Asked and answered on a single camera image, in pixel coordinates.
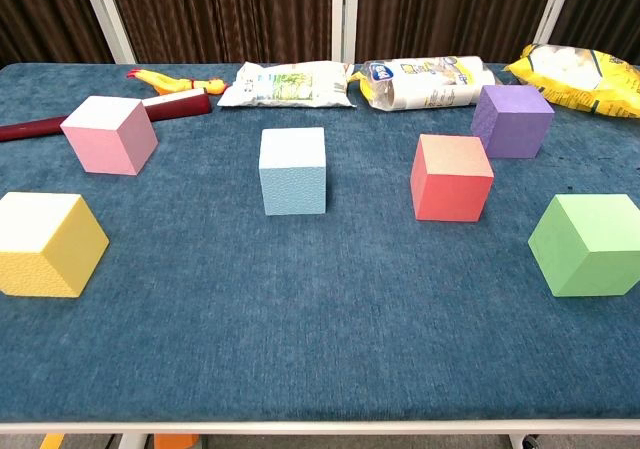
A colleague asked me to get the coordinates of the green foam cube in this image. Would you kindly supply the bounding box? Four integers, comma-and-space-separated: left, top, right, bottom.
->
527, 193, 640, 298

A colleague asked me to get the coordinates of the purple foam cube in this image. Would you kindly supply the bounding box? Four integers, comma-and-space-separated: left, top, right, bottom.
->
470, 84, 556, 160

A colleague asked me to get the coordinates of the orange object under table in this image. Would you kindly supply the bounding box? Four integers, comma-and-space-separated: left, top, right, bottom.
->
153, 433, 200, 449

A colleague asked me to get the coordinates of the long dark red box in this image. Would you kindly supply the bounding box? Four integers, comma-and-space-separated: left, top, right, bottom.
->
0, 87, 213, 144

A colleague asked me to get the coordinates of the yellow bag of cotton balls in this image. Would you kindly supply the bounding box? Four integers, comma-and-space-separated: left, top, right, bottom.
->
503, 43, 640, 119

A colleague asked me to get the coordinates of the light blue foam cube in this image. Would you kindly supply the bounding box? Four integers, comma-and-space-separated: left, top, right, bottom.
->
258, 127, 327, 217

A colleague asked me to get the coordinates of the white partition frame post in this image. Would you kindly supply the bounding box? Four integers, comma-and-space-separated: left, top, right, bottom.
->
331, 0, 360, 65
77, 0, 137, 65
532, 0, 579, 45

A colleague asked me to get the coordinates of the red foam cube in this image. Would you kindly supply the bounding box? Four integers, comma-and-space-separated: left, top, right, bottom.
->
410, 133, 495, 222

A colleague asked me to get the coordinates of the white tissue pack green print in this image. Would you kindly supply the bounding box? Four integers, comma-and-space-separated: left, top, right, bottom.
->
216, 60, 357, 109

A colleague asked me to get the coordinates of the blue fabric table cover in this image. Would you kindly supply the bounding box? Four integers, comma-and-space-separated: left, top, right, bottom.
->
0, 62, 640, 423

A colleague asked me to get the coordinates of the pink foam cube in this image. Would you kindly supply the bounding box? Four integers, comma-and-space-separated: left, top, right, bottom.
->
59, 95, 159, 176

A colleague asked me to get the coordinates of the white table frame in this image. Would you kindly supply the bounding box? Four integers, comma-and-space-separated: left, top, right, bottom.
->
0, 420, 640, 449

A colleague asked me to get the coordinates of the yellow foam cube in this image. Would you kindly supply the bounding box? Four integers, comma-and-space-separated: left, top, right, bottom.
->
0, 191, 110, 299

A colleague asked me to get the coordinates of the dark brown curtain panel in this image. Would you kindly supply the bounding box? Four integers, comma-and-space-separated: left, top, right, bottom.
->
355, 0, 559, 65
0, 0, 114, 68
102, 0, 335, 65
549, 0, 640, 60

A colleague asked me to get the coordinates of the yellow rubber chicken toy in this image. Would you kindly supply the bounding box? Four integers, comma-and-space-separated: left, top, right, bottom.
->
126, 68, 229, 97

